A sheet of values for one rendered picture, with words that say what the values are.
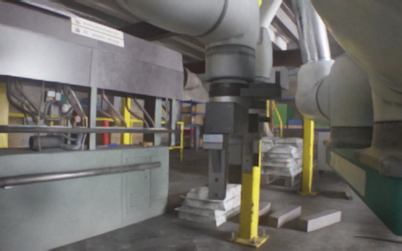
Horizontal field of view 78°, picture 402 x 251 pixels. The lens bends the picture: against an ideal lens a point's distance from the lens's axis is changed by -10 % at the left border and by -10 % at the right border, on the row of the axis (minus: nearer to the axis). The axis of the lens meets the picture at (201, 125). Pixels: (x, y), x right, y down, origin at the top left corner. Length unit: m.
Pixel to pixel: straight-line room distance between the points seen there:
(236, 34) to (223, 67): 0.06
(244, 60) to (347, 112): 0.41
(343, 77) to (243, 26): 0.42
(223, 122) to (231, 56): 0.11
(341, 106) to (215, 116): 0.46
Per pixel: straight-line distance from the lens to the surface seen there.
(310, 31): 1.03
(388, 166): 0.32
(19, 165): 1.75
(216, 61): 0.47
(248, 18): 0.48
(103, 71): 2.09
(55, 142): 1.95
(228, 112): 0.43
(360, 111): 0.80
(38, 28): 1.91
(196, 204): 2.35
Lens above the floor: 0.76
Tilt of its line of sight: 1 degrees up
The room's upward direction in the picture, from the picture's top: 1 degrees clockwise
